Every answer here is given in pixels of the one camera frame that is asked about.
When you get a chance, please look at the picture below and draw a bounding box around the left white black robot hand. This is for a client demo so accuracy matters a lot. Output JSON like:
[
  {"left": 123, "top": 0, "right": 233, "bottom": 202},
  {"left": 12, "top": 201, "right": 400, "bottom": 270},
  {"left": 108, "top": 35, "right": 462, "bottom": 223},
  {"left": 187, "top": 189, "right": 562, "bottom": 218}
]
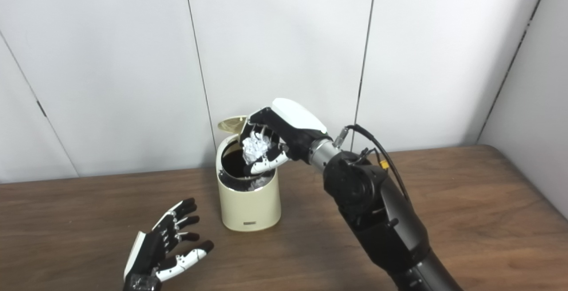
[{"left": 123, "top": 198, "right": 214, "bottom": 291}]

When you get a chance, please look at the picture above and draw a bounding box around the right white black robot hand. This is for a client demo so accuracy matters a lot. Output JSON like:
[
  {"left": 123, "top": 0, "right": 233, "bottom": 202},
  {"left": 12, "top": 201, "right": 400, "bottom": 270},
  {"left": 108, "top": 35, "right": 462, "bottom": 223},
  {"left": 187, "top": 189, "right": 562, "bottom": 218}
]
[{"left": 239, "top": 98, "right": 332, "bottom": 176}]

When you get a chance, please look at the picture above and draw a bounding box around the white paper ball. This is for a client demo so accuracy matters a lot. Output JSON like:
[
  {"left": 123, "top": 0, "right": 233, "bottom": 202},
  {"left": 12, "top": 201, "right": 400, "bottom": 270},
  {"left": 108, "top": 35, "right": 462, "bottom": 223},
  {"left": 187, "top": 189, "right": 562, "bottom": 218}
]
[{"left": 242, "top": 132, "right": 271, "bottom": 164}]

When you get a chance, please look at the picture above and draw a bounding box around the round cream bin lid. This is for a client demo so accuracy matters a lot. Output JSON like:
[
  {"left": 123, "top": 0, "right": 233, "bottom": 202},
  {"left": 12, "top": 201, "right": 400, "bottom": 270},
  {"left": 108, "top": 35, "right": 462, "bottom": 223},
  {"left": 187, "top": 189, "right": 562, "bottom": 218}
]
[{"left": 217, "top": 115, "right": 248, "bottom": 134}]

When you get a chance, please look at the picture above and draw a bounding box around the cream-colored cylindrical bin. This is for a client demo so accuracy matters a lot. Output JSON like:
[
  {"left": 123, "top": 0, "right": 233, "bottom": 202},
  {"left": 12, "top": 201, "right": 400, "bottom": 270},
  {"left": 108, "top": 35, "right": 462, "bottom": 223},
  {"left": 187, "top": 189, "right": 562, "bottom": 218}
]
[{"left": 216, "top": 134, "right": 282, "bottom": 232}]

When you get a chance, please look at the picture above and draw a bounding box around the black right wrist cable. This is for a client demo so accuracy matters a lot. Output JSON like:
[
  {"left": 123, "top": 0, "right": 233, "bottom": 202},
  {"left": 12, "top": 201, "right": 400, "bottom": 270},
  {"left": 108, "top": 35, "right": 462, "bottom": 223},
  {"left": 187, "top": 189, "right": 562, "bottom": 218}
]
[{"left": 334, "top": 125, "right": 411, "bottom": 201}]

